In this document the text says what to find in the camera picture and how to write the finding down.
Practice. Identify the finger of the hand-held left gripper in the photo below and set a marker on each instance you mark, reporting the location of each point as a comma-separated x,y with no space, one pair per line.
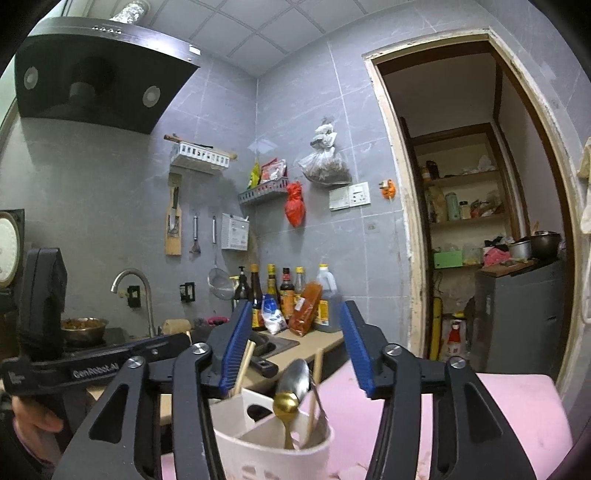
168,348

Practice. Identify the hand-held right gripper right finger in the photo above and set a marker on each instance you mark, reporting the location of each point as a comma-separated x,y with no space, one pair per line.
356,350

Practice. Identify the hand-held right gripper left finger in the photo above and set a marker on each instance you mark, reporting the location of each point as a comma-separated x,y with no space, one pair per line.
235,350

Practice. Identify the wooden chopstick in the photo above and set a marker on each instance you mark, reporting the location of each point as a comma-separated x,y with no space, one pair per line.
286,405
247,360
316,378

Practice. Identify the ornate steel spoon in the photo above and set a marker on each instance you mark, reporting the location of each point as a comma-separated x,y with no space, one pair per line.
293,378

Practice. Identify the white plastic utensil holder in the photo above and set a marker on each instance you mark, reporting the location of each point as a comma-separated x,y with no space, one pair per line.
268,461

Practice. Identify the person's left hand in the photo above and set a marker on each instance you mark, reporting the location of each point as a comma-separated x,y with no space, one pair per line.
34,417

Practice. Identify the black frying pan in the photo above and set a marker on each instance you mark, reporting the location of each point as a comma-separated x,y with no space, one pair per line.
264,368

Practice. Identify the beige kitchen counter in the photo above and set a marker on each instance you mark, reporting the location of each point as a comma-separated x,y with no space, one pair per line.
318,341

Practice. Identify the metal bowl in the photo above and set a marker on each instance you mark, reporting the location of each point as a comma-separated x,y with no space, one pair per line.
83,330

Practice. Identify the white salt bag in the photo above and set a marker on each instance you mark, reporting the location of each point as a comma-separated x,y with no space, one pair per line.
274,318

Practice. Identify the plastic oil jug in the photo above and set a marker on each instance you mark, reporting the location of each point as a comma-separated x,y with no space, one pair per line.
328,300

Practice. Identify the white dial scale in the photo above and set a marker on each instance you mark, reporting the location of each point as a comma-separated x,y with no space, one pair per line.
8,251

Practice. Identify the steel faucet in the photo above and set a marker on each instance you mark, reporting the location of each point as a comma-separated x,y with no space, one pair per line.
145,290

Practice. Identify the orange packet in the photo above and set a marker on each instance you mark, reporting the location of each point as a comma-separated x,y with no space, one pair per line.
307,309

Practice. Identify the steel mesh strainer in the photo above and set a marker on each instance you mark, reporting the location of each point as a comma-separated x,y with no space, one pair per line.
221,284

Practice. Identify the row of sauce bottles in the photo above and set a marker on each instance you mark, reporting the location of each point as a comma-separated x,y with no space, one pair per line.
286,290

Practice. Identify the yellow cylinder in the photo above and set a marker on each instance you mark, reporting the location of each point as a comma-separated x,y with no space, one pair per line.
437,330

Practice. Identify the red and white bottle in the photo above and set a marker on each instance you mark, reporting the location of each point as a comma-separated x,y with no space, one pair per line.
455,339

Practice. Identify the wooden knife rack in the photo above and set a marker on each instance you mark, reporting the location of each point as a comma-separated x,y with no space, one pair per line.
173,240

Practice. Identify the steel peeler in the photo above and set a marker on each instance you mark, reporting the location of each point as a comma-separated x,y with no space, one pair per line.
195,235

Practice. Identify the green box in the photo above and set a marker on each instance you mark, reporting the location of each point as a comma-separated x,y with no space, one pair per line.
448,260

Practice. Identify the red plastic bag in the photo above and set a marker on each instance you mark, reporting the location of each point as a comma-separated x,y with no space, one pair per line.
295,207

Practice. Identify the pink floral tablecloth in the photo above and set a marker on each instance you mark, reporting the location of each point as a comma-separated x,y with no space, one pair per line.
508,415

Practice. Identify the orange plug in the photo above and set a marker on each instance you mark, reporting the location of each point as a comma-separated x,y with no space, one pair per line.
388,189

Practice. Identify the grey cabinet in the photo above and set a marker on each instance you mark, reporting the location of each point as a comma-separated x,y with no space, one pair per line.
521,318

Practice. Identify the pink cloth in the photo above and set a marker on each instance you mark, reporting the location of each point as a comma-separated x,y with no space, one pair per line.
496,256

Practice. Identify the green thermos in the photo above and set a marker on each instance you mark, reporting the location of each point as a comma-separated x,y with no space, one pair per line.
452,206

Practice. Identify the small jar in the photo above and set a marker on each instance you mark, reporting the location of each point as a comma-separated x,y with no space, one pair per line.
465,210

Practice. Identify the colourful seasoning packets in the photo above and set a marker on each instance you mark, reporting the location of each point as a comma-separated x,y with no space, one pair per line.
270,173

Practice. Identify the clear plastic bag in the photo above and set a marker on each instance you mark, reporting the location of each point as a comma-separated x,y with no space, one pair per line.
325,168

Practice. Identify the silver pot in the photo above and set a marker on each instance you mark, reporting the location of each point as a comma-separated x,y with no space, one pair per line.
519,249

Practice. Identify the wooden shelf unit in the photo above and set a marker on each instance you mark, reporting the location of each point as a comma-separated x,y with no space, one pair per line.
461,177

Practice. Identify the black range hood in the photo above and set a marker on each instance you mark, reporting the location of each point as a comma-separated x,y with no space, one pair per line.
92,92

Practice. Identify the black pot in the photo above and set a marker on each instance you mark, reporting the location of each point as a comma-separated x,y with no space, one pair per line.
545,244

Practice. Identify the black wall outlet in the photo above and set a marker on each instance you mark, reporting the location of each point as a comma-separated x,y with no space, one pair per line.
134,296
187,291

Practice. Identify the wooden door frame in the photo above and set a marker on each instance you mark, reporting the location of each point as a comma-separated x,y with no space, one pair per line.
415,277

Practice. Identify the white wall box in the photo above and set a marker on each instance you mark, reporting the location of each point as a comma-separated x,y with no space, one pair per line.
234,233

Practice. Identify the white switch socket panel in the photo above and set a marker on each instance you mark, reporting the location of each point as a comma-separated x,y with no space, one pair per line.
349,196

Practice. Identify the grey wall shelf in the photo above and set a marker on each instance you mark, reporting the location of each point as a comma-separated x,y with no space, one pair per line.
261,196

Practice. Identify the white wall basket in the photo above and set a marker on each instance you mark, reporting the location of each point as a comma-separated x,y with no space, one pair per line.
201,157

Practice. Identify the silver foil duct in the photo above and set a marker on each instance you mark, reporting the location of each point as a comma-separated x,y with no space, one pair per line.
131,10

